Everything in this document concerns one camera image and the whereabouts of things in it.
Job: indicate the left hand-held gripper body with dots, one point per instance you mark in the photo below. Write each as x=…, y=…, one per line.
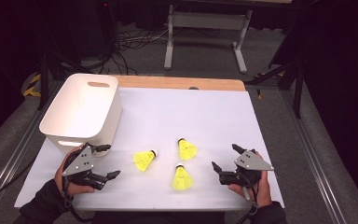
x=80, y=162

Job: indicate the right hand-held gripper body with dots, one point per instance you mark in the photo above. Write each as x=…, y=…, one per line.
x=251, y=163

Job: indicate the yellow shuttlecock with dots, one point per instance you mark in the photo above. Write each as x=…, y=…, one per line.
x=143, y=160
x=186, y=149
x=182, y=179

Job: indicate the white plastic storage bin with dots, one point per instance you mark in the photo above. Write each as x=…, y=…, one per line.
x=80, y=109

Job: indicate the person's left hand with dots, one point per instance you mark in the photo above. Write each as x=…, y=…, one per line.
x=59, y=179

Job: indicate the person's right hand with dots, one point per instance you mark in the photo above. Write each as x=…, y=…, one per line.
x=264, y=189

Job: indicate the white board mat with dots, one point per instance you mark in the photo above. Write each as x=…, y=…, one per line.
x=180, y=118

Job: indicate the black metal stand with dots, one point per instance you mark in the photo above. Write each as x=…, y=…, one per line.
x=297, y=90

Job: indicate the yellow black striped tape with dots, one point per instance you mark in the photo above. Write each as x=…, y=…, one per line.
x=32, y=88

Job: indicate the black tripod stand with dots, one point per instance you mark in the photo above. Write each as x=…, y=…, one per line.
x=45, y=77

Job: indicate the aluminium floor rail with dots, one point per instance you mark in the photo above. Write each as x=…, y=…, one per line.
x=12, y=158
x=313, y=155

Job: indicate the grey metal desk frame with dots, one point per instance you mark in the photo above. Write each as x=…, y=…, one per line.
x=206, y=21

